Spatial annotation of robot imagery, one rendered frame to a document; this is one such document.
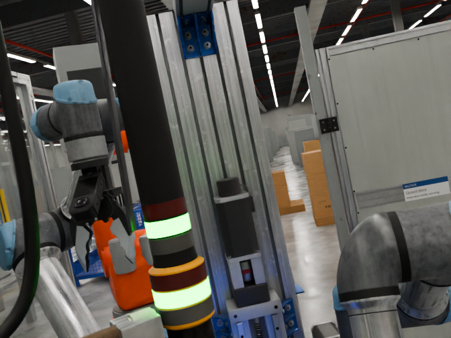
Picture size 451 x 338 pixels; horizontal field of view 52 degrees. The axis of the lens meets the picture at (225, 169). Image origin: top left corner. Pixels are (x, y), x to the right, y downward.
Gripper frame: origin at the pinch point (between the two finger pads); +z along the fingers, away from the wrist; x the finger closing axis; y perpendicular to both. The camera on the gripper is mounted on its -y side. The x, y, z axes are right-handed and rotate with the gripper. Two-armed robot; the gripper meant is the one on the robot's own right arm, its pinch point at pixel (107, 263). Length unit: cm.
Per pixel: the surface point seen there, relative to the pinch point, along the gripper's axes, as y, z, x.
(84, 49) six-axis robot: 316, -124, 103
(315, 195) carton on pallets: 697, 97, -105
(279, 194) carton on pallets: 870, 107, -48
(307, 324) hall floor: 306, 148, -41
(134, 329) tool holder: -54, -7, -22
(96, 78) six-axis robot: 317, -98, 98
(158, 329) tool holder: -53, -6, -24
